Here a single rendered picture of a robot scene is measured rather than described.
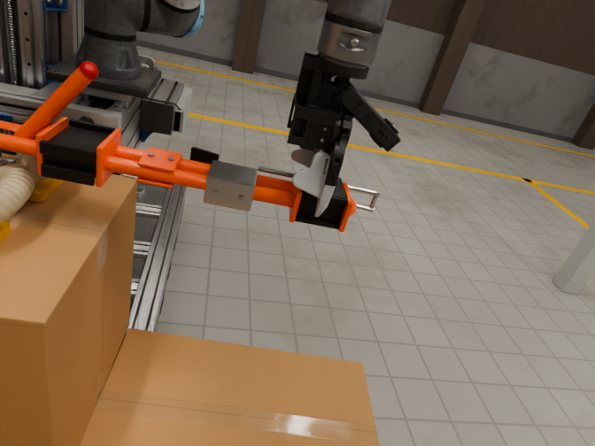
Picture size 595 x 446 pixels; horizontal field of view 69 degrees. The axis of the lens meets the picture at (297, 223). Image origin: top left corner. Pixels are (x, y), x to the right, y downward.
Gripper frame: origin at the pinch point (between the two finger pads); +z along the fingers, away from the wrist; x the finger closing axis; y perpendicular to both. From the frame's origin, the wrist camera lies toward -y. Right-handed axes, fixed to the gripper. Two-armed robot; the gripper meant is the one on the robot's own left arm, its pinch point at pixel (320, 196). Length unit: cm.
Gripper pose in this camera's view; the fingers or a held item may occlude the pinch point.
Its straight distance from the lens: 66.6
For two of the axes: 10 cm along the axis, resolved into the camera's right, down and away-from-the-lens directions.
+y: -9.7, -1.8, -1.4
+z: -2.3, 8.4, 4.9
